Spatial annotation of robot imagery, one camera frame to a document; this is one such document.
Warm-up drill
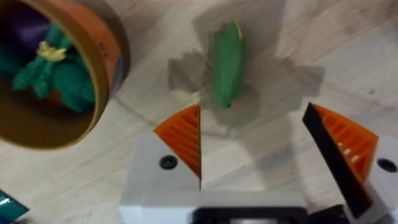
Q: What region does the left gripper white and orange left finger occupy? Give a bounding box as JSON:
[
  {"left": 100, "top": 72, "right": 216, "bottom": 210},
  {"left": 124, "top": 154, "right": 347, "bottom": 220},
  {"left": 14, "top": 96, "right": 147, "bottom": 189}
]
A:
[{"left": 119, "top": 104, "right": 202, "bottom": 207}]

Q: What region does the left gripper white and orange right finger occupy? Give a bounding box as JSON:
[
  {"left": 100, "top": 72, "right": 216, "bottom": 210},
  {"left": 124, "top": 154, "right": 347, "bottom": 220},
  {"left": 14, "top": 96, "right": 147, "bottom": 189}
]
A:
[{"left": 302, "top": 102, "right": 398, "bottom": 224}]

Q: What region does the green toy corn cob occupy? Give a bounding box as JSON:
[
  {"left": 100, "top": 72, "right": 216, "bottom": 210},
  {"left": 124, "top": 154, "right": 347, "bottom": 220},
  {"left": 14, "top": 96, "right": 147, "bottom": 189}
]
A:
[{"left": 208, "top": 21, "right": 246, "bottom": 110}]

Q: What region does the orange tub with toys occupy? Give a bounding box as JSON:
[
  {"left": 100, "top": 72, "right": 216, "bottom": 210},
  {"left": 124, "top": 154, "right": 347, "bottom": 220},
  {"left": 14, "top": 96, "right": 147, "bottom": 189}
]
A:
[{"left": 0, "top": 0, "right": 131, "bottom": 149}]

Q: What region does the teal flat object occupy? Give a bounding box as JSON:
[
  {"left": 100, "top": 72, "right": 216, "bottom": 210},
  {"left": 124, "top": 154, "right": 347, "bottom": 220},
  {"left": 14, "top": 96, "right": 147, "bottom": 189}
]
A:
[{"left": 0, "top": 189, "right": 30, "bottom": 223}]

